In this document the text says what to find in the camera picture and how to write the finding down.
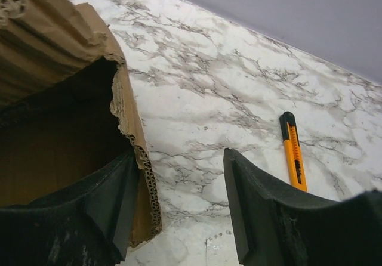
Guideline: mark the orange black utility knife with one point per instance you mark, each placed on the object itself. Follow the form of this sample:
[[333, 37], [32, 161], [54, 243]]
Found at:
[[293, 151]]

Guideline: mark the brown cardboard express box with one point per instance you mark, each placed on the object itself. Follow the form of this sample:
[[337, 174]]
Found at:
[[67, 106]]

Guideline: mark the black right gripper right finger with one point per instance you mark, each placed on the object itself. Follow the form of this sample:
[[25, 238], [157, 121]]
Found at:
[[275, 223]]

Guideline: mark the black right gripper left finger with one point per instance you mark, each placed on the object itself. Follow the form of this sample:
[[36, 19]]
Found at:
[[86, 223]]

